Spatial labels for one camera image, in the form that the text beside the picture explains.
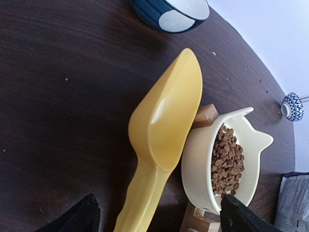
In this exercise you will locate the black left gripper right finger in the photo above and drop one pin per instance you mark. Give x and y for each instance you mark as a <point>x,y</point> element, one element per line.
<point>236,217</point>

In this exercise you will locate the blue white patterned bowl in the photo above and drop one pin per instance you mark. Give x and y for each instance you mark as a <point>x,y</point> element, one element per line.
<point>292,107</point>

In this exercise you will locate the kibble in cream bowl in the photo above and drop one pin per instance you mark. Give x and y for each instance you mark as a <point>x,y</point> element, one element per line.
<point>227,162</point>

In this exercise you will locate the right aluminium frame post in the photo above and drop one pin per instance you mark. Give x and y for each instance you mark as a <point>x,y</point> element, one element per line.
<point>305,98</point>

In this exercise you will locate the yellow plastic scoop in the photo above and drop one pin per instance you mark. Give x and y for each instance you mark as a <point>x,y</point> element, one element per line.
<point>157,131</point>

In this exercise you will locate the cream cat-ear pet bowl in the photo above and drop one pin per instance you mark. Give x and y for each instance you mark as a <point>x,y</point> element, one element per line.
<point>197,153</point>

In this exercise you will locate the purple pet food bag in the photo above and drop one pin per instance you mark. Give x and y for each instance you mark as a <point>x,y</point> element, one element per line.
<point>293,203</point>

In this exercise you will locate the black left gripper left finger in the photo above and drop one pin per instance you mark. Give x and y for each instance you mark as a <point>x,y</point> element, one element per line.
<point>84,216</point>

